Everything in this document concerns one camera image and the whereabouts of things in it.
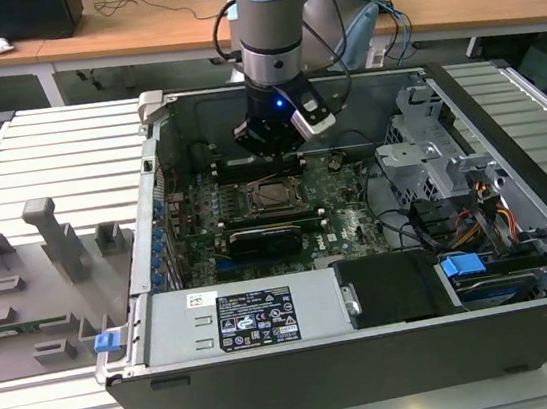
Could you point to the black plastic shroud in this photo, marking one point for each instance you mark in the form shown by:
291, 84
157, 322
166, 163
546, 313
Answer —
390, 290

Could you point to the CPU socket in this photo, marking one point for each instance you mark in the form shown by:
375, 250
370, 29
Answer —
308, 195

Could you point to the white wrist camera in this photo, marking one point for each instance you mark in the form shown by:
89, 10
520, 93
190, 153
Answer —
314, 121

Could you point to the black graphics card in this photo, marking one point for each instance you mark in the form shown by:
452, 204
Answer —
266, 243

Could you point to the silver power supply with label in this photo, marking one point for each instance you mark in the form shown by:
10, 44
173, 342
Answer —
179, 328

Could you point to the black RAM slot bank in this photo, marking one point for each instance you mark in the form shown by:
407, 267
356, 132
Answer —
236, 170
275, 219

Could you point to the silver CPU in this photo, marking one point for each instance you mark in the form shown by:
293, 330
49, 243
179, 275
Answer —
273, 193

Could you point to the green motherboard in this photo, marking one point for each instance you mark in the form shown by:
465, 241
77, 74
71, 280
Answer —
351, 219

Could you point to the green RAM stick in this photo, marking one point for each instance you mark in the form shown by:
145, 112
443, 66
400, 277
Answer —
27, 326

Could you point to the wooden desk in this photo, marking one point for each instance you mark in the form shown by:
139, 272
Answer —
130, 34

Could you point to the round coin cell battery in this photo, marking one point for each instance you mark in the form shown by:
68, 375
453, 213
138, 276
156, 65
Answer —
336, 161

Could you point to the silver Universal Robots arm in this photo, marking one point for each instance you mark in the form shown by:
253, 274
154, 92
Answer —
270, 23

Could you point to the black open PC case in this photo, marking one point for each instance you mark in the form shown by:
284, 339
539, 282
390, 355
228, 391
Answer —
327, 379

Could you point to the grey parts rack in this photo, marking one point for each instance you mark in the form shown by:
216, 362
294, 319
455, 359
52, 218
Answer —
33, 291

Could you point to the silver metal drive cage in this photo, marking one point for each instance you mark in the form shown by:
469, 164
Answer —
419, 160

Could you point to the blue case latch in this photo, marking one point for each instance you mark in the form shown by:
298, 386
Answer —
106, 342

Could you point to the hard disk in blue carrier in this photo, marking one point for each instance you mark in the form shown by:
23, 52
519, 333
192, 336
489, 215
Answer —
462, 268

